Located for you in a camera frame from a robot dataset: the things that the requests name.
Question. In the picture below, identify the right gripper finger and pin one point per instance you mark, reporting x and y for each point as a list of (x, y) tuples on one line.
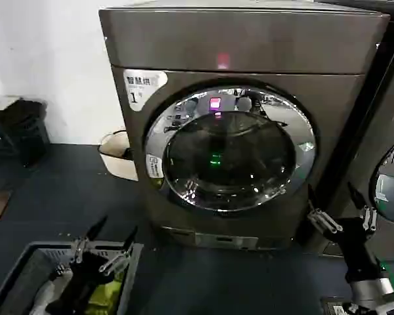
[(321, 220), (367, 218)]

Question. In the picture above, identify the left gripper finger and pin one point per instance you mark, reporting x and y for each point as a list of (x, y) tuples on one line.
[(126, 251), (85, 241)]

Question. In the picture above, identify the grey plastic laundry basket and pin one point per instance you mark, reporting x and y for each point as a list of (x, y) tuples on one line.
[(19, 272)]

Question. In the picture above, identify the white cloth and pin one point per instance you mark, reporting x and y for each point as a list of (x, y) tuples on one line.
[(41, 298)]

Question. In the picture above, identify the grey dryer with number sticker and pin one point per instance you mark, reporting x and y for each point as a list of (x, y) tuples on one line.
[(197, 49)]

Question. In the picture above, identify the round chrome glass dryer door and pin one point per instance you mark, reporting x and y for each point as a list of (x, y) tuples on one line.
[(230, 151)]

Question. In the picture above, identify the yellow-green cloth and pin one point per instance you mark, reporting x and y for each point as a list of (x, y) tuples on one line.
[(101, 295)]

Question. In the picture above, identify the black cloth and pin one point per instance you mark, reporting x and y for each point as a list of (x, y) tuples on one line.
[(19, 110)]

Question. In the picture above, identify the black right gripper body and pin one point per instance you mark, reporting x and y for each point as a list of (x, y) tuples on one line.
[(358, 249)]

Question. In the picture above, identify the black plastic crate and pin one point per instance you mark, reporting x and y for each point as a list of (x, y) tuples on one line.
[(16, 141)]

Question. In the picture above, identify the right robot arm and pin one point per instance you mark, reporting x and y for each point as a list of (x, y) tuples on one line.
[(377, 295)]

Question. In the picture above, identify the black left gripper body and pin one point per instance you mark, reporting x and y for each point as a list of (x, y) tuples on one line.
[(85, 282)]

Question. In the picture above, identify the white round basin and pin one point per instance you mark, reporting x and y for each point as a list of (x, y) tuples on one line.
[(116, 157)]

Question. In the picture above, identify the round dryer door, pale rim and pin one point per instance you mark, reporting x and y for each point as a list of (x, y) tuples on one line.
[(392, 183)]

